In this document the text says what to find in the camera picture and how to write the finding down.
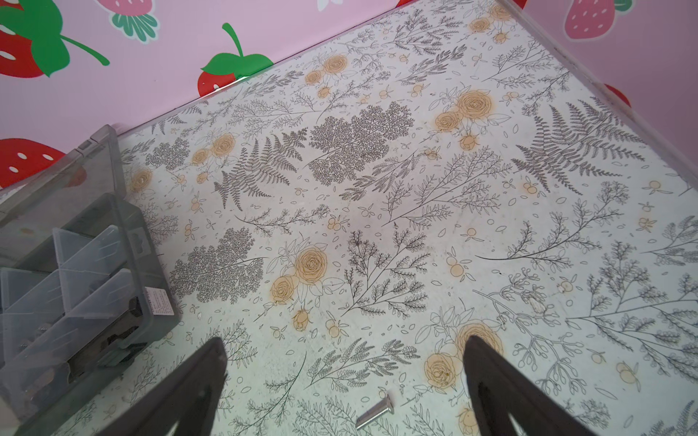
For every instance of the clear plastic organizer box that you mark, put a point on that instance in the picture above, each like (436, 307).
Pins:
(82, 289)

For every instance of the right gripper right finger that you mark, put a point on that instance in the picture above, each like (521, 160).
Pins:
(501, 396)

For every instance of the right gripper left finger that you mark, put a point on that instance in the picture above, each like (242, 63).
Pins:
(184, 403)

